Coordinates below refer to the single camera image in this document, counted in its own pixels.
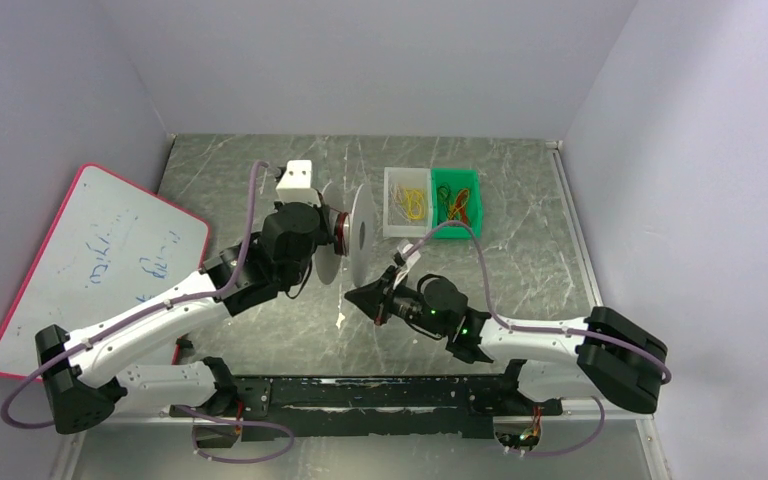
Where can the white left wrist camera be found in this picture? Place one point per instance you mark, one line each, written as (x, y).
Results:
(295, 184)

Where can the green plastic bin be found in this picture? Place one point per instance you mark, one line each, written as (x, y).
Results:
(456, 196)

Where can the grey perforated cable spool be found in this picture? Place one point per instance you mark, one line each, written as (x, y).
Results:
(359, 235)

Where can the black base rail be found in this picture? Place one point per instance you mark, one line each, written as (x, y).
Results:
(359, 406)

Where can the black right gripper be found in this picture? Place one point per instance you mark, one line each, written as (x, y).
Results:
(385, 299)

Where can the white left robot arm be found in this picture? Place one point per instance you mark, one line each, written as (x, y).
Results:
(94, 373)

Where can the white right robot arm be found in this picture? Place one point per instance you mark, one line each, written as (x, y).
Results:
(603, 354)

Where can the clear white plastic bin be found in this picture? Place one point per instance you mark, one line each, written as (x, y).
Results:
(407, 204)

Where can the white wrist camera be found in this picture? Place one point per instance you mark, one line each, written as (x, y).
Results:
(404, 260)
(295, 184)

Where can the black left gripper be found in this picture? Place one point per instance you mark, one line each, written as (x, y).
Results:
(325, 226)

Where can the pink framed whiteboard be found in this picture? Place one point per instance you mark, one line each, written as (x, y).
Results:
(112, 246)

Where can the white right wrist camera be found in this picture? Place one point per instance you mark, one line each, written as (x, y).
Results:
(404, 260)

